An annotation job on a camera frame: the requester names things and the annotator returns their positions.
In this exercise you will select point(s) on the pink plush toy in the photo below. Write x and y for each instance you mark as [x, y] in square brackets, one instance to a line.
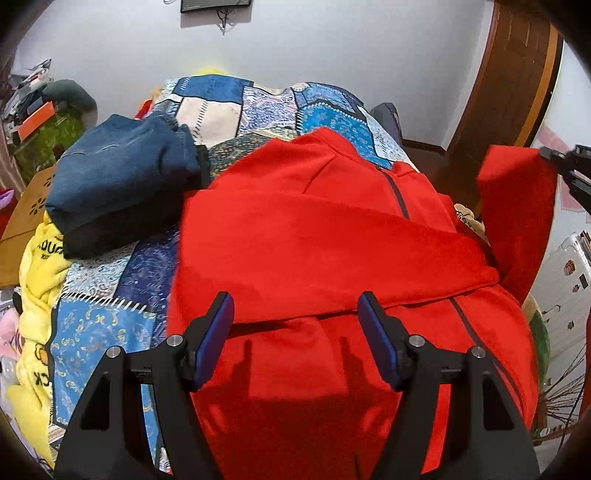
[9, 332]

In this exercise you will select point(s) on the blue patchwork bedspread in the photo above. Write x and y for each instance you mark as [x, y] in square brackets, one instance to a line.
[106, 318]

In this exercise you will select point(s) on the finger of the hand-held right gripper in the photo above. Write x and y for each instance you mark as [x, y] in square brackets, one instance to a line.
[579, 191]
[577, 159]

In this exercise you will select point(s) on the yellow plush toy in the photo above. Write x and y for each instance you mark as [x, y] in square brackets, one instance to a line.
[212, 71]

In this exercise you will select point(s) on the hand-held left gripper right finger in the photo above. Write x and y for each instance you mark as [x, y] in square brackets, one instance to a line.
[381, 341]

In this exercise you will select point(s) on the brown wooden door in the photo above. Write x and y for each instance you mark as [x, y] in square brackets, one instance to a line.
[508, 92]

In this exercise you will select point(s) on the brown cardboard box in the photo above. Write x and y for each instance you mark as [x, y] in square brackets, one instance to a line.
[27, 207]

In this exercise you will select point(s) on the red jacket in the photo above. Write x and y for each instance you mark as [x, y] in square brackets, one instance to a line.
[300, 240]

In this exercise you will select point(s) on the dried twigs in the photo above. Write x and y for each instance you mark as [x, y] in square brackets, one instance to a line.
[558, 397]

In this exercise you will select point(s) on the yellow printed blanket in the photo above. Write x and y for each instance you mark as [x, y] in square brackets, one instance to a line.
[39, 286]

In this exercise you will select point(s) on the green patterned bag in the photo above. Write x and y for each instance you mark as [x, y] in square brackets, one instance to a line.
[51, 138]

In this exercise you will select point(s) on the red cloth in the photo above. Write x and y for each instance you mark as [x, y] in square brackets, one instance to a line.
[145, 108]

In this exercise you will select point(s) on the pile of books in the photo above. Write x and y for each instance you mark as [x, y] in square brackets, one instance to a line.
[23, 87]

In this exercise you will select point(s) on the green round cushion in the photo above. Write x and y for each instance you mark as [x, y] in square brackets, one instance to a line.
[540, 341]

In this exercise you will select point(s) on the grey plush toy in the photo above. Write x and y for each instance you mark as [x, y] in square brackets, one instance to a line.
[74, 92]

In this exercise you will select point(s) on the orange box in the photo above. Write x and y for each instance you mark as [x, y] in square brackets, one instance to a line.
[39, 119]

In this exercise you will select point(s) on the grey-blue cushion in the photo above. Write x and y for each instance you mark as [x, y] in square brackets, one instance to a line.
[385, 117]

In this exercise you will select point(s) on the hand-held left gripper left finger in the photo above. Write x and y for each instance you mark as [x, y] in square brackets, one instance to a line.
[214, 341]

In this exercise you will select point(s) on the folded blue jeans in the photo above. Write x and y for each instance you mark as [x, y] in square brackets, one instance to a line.
[124, 175]

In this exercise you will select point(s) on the cream plush toy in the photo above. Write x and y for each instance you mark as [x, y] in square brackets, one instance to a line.
[468, 219]

